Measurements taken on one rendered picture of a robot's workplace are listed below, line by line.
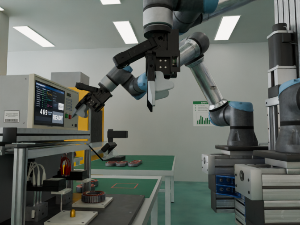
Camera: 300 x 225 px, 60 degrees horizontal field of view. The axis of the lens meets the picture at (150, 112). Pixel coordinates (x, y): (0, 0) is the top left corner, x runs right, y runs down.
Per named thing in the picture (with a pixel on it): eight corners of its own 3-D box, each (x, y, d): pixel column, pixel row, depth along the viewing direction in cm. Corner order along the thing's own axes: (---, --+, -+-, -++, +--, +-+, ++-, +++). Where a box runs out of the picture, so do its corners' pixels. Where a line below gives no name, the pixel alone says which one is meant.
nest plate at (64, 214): (97, 214, 105) (97, 211, 105) (84, 227, 91) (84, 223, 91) (62, 213, 107) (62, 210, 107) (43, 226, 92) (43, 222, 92)
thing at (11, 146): (26, 152, 95) (27, 141, 95) (16, 154, 89) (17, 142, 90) (15, 152, 96) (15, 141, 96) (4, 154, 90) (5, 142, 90)
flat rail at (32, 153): (89, 149, 145) (89, 143, 145) (22, 160, 83) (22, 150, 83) (86, 149, 145) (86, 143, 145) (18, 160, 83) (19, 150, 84)
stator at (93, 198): (108, 198, 127) (109, 190, 128) (100, 204, 116) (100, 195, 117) (87, 197, 129) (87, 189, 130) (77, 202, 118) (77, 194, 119)
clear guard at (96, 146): (119, 155, 109) (119, 141, 110) (103, 161, 86) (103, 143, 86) (46, 154, 113) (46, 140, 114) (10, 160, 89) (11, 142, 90)
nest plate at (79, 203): (113, 199, 129) (113, 197, 129) (104, 208, 114) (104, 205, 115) (83, 198, 131) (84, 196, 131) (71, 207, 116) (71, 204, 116)
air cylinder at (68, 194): (72, 200, 128) (72, 189, 128) (65, 204, 120) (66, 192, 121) (62, 200, 128) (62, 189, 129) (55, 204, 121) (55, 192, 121)
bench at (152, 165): (176, 201, 427) (176, 155, 433) (174, 251, 244) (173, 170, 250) (110, 199, 439) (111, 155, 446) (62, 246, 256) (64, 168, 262)
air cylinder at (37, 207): (47, 215, 104) (48, 201, 104) (37, 222, 96) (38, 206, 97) (35, 215, 104) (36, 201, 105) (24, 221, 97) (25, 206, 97)
